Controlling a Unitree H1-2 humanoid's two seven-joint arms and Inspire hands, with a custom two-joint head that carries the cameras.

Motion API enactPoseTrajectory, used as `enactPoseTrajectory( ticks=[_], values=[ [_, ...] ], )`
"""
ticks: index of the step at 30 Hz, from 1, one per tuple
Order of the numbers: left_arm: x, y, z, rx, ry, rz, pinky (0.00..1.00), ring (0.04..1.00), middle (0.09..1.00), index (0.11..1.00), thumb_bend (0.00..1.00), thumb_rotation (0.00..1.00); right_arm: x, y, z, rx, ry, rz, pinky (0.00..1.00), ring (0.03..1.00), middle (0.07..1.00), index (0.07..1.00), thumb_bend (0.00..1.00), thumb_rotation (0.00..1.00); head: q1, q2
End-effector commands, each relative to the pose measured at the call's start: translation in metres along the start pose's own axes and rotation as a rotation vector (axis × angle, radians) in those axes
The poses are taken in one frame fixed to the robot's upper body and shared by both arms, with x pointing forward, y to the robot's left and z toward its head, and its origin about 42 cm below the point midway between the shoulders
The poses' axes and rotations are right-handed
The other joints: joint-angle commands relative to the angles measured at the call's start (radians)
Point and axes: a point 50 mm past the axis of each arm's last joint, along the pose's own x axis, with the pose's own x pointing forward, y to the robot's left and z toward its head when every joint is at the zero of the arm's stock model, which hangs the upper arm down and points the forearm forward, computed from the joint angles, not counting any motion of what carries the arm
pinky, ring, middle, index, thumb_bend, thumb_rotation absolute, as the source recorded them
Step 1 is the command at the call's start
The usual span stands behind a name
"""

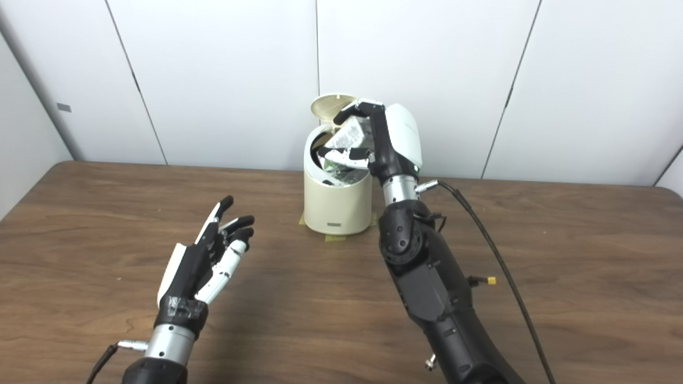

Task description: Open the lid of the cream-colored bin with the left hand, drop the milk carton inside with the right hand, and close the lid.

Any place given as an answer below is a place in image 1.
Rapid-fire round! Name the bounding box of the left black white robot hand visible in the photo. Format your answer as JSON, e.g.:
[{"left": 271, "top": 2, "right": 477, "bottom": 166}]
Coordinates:
[{"left": 156, "top": 195, "right": 256, "bottom": 339}]

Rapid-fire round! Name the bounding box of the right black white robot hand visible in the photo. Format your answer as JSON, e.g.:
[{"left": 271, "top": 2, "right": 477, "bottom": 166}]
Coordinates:
[{"left": 317, "top": 99, "right": 423, "bottom": 179}]

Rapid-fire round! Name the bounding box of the white green milk carton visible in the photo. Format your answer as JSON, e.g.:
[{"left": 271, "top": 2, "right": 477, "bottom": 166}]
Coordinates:
[{"left": 320, "top": 116, "right": 374, "bottom": 185}]

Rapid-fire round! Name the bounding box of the cream round bin lid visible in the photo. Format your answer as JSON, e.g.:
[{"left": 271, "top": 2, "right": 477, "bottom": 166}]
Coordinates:
[{"left": 311, "top": 94, "right": 358, "bottom": 124}]

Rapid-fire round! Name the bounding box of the cream-colored plastic bin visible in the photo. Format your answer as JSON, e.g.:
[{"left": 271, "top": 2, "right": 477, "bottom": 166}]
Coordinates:
[{"left": 303, "top": 123, "right": 374, "bottom": 236}]

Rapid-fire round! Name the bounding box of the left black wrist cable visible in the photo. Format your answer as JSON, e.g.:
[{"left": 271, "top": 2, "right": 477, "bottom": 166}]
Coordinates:
[{"left": 85, "top": 340, "right": 149, "bottom": 384}]

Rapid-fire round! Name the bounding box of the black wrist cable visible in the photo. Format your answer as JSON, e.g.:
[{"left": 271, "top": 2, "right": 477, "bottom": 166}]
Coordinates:
[
  {"left": 415, "top": 180, "right": 557, "bottom": 384},
  {"left": 85, "top": 340, "right": 149, "bottom": 384}
]

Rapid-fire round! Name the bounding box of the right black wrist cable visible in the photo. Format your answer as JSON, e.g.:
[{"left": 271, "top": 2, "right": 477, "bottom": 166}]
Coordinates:
[{"left": 415, "top": 180, "right": 557, "bottom": 384}]

